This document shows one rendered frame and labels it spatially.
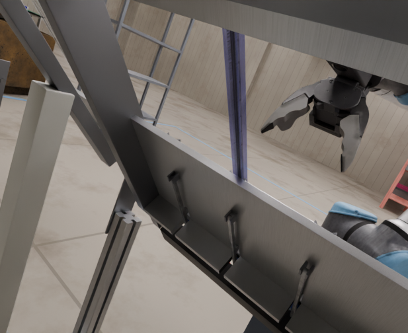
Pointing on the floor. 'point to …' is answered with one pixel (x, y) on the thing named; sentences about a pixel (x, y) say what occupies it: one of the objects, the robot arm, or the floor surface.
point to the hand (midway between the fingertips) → (298, 147)
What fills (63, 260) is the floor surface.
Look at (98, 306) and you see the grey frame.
